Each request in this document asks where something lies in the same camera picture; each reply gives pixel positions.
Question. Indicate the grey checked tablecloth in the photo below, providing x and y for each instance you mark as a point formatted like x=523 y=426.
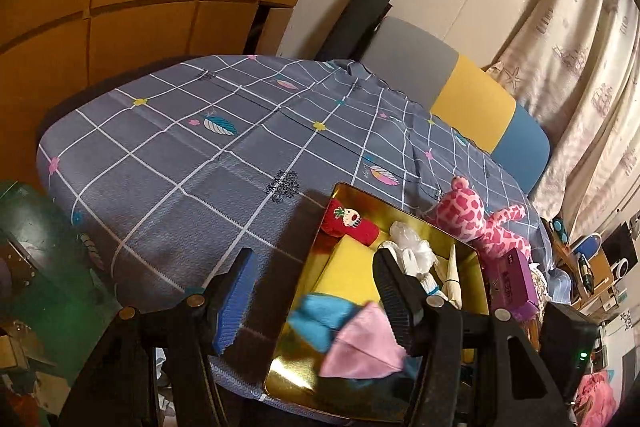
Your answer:
x=175 y=157

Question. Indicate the blue cloth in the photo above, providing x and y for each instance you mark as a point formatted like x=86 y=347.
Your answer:
x=317 y=317

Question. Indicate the white gloves with blue cuffs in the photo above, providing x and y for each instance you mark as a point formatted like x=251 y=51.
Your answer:
x=422 y=277

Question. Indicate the printed cream curtain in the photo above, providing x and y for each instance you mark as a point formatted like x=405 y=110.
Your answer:
x=590 y=57

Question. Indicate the pink cloth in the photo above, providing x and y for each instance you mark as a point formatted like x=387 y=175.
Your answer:
x=362 y=347

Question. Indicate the green plastic bin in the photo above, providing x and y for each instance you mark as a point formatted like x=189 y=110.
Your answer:
x=50 y=257

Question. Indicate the gold metal tray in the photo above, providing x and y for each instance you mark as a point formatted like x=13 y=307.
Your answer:
x=300 y=387

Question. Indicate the cream sock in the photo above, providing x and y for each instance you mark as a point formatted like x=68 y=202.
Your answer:
x=454 y=279

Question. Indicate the blue folding chair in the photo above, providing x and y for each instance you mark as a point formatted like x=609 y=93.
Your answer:
x=587 y=244

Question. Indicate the yellow sponge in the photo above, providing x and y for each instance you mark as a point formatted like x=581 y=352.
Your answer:
x=350 y=267

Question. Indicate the blue headphones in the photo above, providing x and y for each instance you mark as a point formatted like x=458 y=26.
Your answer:
x=560 y=229

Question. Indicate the white round fan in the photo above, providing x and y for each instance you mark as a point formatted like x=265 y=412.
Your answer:
x=621 y=268

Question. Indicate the grey yellow blue chair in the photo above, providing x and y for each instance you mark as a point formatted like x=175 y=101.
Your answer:
x=470 y=102

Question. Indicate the purple cardboard box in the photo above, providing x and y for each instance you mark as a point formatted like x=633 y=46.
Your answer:
x=510 y=279

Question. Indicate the pink spotted plush toy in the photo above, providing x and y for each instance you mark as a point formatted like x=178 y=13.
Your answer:
x=465 y=212

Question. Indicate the pink clothing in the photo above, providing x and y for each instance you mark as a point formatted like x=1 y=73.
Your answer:
x=597 y=399

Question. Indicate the wooden side table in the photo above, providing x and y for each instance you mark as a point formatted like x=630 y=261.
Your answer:
x=562 y=257

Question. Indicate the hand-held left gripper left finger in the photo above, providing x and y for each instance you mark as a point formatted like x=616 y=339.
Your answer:
x=235 y=302

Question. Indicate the black rolled mat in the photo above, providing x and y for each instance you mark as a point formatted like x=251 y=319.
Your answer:
x=355 y=17

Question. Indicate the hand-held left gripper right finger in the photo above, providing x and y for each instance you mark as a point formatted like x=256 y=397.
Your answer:
x=400 y=297

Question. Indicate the dark green hand tool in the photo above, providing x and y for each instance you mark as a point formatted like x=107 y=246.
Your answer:
x=586 y=272

